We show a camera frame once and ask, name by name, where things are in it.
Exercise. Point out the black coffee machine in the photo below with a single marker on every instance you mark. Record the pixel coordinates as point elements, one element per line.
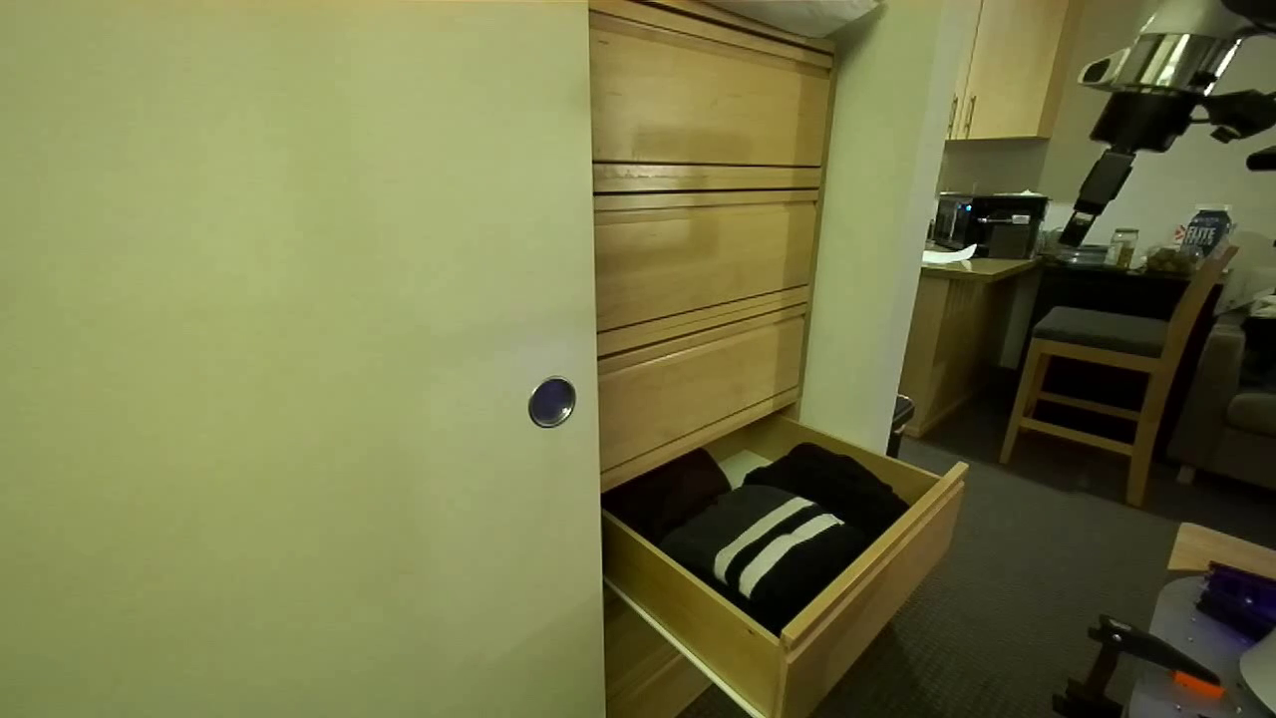
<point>996,224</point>

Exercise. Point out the purple object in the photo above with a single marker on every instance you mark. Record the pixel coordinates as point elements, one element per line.
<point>1241,600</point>

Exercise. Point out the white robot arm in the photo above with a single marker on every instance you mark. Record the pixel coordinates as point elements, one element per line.
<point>1165,82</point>

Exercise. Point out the grey sofa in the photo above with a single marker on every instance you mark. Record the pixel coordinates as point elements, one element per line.
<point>1228,410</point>

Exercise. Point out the round dark door pull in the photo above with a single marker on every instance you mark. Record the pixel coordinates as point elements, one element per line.
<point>551,406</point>

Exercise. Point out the light wood drawer cabinet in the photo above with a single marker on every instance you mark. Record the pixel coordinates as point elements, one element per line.
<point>708,198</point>

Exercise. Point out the wooden chair grey seat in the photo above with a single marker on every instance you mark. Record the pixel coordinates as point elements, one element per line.
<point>1149,350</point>

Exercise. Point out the black white-striped folded garment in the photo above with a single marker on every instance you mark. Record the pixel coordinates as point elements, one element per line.
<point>786,531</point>

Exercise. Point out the wooden kitchen counter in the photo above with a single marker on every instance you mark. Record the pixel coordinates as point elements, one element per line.
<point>953,339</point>

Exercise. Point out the upper wooden kitchen cabinet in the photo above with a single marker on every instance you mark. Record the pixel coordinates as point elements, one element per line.
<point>1006,66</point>

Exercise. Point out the sliding closet door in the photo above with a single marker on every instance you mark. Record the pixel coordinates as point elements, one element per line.
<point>277,280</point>

